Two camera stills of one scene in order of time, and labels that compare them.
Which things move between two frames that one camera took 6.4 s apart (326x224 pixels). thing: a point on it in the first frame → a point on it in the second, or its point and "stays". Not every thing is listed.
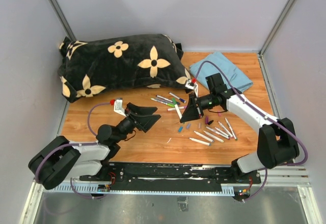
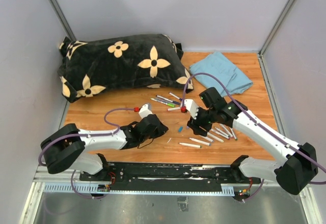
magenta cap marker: [174, 109] stays
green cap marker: [177, 108] → [190, 145]
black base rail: [173, 177] stays
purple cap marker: [218, 133] stays
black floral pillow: [88, 67] stays
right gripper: [191, 114] → [194, 124]
